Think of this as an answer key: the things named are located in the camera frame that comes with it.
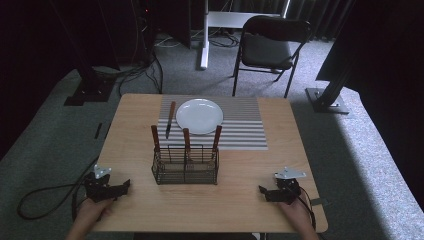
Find black floor cables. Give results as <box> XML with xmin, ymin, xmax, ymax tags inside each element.
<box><xmin>114</xmin><ymin>19</ymin><xmax>165</xmax><ymax>98</ymax></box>

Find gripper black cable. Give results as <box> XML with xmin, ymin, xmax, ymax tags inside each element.
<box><xmin>16</xmin><ymin>155</ymin><xmax>101</xmax><ymax>222</ymax></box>
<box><xmin>297</xmin><ymin>185</ymin><xmax>318</xmax><ymax>232</ymax></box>

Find person's left hand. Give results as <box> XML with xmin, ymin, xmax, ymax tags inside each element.
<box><xmin>75</xmin><ymin>196</ymin><xmax>116</xmax><ymax>230</ymax></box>

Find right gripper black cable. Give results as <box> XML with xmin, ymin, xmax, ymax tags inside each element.
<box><xmin>297</xmin><ymin>185</ymin><xmax>318</xmax><ymax>232</ymax></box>

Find black wire cutlery basket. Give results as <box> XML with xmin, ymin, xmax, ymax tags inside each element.
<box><xmin>151</xmin><ymin>143</ymin><xmax>221</xmax><ymax>186</ymax></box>

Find white desk frame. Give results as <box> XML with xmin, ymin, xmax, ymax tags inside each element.
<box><xmin>198</xmin><ymin>0</ymin><xmax>291</xmax><ymax>71</ymax></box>

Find grey striped placemat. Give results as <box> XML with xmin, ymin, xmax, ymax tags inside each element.
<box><xmin>156</xmin><ymin>94</ymin><xmax>269</xmax><ymax>151</ymax></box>

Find person's right hand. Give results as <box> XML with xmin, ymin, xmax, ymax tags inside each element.
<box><xmin>277</xmin><ymin>195</ymin><xmax>316</xmax><ymax>233</ymax></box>

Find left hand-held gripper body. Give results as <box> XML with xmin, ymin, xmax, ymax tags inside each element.
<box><xmin>83</xmin><ymin>164</ymin><xmax>118</xmax><ymax>204</ymax></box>

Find wooden handled knife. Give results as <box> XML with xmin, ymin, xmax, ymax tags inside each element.
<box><xmin>165</xmin><ymin>100</ymin><xmax>177</xmax><ymax>140</ymax></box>

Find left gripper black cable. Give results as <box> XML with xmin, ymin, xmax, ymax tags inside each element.
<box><xmin>16</xmin><ymin>155</ymin><xmax>101</xmax><ymax>222</ymax></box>

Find white round plate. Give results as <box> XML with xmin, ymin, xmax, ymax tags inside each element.
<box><xmin>175</xmin><ymin>98</ymin><xmax>225</xmax><ymax>136</ymax></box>

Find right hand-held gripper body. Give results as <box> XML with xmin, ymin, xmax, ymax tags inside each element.
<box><xmin>266</xmin><ymin>167</ymin><xmax>303</xmax><ymax>205</ymax></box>

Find black stand with base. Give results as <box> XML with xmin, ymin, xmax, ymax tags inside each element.
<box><xmin>49</xmin><ymin>0</ymin><xmax>117</xmax><ymax>107</ymax></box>

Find black post with metal base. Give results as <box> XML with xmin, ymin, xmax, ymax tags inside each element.
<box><xmin>305</xmin><ymin>0</ymin><xmax>358</xmax><ymax>116</ymax></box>

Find wooden handled utensil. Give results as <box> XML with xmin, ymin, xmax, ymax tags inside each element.
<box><xmin>150</xmin><ymin>124</ymin><xmax>162</xmax><ymax>154</ymax></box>
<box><xmin>211</xmin><ymin>124</ymin><xmax>223</xmax><ymax>158</ymax></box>
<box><xmin>182</xmin><ymin>127</ymin><xmax>193</xmax><ymax>159</ymax></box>

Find black folding chair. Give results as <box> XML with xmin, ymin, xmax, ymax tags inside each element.
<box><xmin>231</xmin><ymin>14</ymin><xmax>313</xmax><ymax>99</ymax></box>

